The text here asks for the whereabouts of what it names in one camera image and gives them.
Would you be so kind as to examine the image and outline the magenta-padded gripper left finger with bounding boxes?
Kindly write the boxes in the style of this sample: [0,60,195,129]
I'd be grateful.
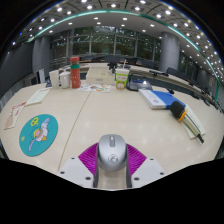
[56,142,101,189]

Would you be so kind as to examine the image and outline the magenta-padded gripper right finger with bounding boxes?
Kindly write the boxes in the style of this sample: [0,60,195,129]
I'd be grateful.
[125,143,166,189]

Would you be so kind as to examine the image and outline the silver computer mouse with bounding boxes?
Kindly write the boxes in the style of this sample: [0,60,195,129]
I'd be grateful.
[97,133,128,173]

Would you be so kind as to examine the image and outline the teal round mouse pad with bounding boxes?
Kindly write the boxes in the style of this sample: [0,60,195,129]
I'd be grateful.
[18,113,59,158]

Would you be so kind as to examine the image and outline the blue and white book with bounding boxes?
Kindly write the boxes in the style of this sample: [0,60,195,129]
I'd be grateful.
[138,88,186,110]

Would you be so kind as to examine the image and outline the white booklet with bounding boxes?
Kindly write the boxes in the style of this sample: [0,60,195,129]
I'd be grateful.
[24,87,52,107]

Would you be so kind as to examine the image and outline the colourful printed leaflet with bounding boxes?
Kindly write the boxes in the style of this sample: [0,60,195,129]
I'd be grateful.
[78,83,112,93]

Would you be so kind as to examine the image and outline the white lidded mug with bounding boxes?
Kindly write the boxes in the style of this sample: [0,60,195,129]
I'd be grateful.
[59,70,72,89]

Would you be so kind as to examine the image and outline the white paper cup stack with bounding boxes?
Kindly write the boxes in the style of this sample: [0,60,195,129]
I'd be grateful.
[48,69,61,89]

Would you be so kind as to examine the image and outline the green printed paper cup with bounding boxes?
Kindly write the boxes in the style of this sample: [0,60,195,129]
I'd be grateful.
[115,63,130,91]

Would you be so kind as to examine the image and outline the red bottle with green band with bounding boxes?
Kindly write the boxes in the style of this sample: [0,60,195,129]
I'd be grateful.
[69,56,82,89]

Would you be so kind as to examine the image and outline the beige cardboard box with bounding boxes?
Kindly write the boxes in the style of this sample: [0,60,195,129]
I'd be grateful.
[85,68,116,86]

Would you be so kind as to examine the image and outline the white standing panel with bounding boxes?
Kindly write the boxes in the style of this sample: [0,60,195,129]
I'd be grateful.
[38,68,47,84]

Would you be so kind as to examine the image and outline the dark office chairs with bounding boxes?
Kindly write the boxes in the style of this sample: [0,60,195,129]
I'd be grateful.
[83,54,214,94]

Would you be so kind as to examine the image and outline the ceiling lights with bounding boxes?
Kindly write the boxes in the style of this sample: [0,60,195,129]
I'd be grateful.
[11,0,224,88]

